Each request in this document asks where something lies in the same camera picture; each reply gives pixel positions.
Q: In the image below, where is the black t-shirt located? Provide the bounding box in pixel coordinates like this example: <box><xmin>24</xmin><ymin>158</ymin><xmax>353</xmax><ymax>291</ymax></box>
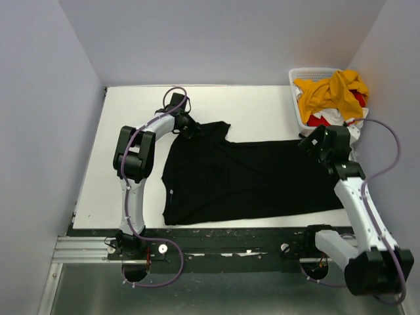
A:
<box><xmin>161</xmin><ymin>121</ymin><xmax>342</xmax><ymax>225</ymax></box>

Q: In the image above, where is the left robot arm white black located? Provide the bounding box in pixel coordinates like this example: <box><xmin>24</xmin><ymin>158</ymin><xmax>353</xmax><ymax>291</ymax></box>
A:
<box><xmin>112</xmin><ymin>87</ymin><xmax>203</xmax><ymax>259</ymax></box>

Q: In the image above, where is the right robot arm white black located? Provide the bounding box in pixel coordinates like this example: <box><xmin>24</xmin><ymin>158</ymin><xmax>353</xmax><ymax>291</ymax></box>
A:
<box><xmin>299</xmin><ymin>126</ymin><xmax>414</xmax><ymax>299</ymax></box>

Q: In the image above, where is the white t-shirt in basket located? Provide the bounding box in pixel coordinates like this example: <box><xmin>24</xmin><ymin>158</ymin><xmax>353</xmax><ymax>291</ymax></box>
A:
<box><xmin>291</xmin><ymin>83</ymin><xmax>369</xmax><ymax>143</ymax></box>

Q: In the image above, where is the red t-shirt in basket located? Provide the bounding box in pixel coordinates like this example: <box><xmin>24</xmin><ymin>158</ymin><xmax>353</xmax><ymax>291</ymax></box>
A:
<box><xmin>307</xmin><ymin>90</ymin><xmax>369</xmax><ymax>127</ymax></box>

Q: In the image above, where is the yellow t-shirt in basket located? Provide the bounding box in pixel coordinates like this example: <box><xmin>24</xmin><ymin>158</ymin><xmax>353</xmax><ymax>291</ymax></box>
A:
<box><xmin>293</xmin><ymin>70</ymin><xmax>369</xmax><ymax>123</ymax></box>

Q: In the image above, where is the white plastic laundry basket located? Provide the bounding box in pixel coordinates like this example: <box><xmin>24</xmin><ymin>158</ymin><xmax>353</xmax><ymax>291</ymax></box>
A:
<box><xmin>287</xmin><ymin>67</ymin><xmax>370</xmax><ymax>137</ymax></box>

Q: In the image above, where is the black mounting base plate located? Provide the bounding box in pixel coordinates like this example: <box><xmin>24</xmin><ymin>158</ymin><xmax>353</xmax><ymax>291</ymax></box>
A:
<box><xmin>67</xmin><ymin>228</ymin><xmax>341</xmax><ymax>275</ymax></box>

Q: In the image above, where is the aluminium rail frame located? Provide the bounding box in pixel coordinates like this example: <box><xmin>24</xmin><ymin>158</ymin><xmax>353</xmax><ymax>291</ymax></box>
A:
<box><xmin>35</xmin><ymin>134</ymin><xmax>408</xmax><ymax>315</ymax></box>

